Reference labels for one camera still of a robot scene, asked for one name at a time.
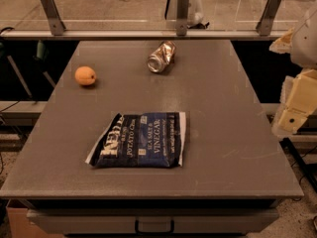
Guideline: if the cardboard box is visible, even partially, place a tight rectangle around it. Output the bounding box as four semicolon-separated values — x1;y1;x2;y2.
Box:
6;200;63;238

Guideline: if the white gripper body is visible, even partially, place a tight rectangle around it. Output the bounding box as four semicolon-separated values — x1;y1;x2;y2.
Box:
290;2;317;68

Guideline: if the orange fruit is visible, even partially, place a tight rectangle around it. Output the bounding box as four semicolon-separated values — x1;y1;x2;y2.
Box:
74;66;96;86

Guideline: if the metal bracket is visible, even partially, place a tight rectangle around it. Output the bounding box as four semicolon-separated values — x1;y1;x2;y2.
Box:
256;0;282;36
40;0;65;36
175;0;189;36

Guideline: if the drawer with black handle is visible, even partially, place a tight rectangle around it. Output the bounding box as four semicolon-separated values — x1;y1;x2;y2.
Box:
27;208;278;235

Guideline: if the middle metal bracket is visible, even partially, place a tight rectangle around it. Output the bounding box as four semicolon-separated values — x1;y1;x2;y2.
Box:
175;0;189;36

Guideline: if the left metal bracket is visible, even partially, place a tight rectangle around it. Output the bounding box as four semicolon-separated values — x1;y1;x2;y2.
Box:
40;0;65;36

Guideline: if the metal rail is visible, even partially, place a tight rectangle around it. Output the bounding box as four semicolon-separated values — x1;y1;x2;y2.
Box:
1;30;285;41

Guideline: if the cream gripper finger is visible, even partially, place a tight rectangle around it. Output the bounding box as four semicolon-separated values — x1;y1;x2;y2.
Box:
269;28;294;54
271;68;317;134

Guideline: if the right metal bracket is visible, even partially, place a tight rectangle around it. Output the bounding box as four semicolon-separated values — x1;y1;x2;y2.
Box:
256;0;282;36

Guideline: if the blue potato chips bag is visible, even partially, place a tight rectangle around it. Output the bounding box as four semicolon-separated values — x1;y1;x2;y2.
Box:
85;112;186;168

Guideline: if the white bag behind glass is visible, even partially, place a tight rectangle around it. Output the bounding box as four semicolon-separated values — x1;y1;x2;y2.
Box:
164;0;210;30

